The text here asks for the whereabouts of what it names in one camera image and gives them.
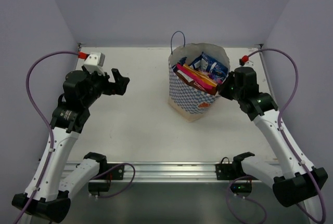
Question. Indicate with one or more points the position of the orange snack packet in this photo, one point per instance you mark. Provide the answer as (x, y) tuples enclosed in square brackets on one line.
[(199, 77)]

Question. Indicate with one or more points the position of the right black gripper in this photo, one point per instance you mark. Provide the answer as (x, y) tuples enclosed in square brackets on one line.
[(223, 89)]

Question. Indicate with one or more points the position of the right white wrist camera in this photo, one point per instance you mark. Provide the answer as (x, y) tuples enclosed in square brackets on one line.
[(245, 61)]

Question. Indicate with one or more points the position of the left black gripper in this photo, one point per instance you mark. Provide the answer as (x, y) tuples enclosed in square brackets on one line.
[(111, 84)]

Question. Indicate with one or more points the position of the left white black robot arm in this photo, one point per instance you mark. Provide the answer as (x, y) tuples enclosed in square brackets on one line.
[(48, 196)]

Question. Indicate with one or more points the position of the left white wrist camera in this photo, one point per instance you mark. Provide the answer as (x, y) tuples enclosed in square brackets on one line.
[(94, 62)]

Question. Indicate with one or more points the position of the pink snack packet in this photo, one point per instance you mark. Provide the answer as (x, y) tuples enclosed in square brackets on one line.
[(189, 81)]

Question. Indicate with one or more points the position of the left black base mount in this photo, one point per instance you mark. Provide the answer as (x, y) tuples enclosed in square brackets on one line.
[(103, 183)]

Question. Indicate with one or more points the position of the blue checkered paper bag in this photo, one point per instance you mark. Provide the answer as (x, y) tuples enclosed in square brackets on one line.
[(189, 102)]

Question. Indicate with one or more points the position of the aluminium mounting rail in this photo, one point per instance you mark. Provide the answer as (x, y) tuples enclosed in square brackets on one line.
[(150, 172)]

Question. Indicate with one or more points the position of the purple Fox's candy bag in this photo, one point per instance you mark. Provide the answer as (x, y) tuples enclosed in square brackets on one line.
[(218, 78)]

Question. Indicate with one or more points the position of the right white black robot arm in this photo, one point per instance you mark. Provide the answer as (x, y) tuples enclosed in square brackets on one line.
[(297, 179)]

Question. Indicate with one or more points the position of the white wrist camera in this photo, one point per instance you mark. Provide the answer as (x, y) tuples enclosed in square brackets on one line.
[(94, 62), (245, 61)]

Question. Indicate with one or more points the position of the blue white snack packet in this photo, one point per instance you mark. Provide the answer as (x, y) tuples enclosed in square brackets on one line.
[(181, 62)]

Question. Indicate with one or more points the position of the blue Doritos chip bag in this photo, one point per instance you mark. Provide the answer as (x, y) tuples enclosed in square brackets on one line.
[(207, 64)]

